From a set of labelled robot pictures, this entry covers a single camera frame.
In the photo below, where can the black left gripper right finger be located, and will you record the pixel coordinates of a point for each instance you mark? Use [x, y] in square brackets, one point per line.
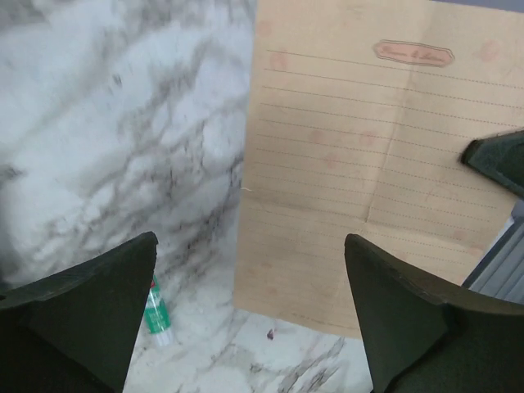
[422, 333]

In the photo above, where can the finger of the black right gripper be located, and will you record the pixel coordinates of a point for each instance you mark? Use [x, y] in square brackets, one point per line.
[499, 158]

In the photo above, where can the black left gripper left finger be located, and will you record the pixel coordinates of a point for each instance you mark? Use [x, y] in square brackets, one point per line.
[74, 331]

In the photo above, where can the green white glue stick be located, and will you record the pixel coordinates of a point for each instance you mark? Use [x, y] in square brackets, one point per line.
[156, 316]

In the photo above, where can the beige lined letter paper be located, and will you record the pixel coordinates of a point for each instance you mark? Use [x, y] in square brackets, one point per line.
[359, 112]

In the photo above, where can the aluminium frame rail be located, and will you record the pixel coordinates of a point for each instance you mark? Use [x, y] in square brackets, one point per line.
[499, 274]

